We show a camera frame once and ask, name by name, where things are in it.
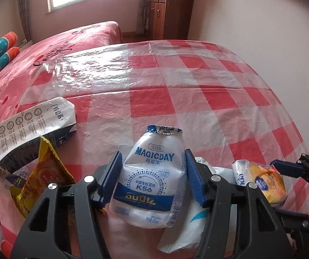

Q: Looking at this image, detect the bread packet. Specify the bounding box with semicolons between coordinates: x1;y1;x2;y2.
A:
231;159;287;208

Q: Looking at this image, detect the yellow snack packet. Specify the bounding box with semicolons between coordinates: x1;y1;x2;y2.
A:
10;135;77;219

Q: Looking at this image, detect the red checked plastic tablecloth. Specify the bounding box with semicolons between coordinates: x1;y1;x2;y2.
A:
20;40;309;259

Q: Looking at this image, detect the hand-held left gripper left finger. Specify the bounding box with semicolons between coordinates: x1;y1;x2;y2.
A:
10;151;123;259

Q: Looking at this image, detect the white milk carton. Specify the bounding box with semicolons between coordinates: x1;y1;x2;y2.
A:
0;96;77;180

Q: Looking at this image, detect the rolled quilt orange teal end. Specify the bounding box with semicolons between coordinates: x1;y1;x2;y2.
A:
0;32;19;60
0;47;20;74

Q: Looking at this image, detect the white yogurt pouch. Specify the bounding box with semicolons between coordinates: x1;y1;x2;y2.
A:
109;124;188;228

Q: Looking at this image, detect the grey patterned curtain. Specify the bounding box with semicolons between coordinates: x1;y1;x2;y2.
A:
17;0;33;42

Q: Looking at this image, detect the brown wooden cabinet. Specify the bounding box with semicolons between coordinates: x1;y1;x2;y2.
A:
148;0;197;41

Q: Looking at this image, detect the pink printed bed blanket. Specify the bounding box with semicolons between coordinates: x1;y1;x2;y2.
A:
0;21;123;259

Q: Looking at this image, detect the small blue white packet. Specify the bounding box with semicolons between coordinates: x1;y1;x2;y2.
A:
0;164;30;189

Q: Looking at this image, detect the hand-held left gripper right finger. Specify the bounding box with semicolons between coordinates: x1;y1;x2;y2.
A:
185;148;296;259

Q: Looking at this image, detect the white teal packet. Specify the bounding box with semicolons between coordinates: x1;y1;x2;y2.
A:
157;156;237;251

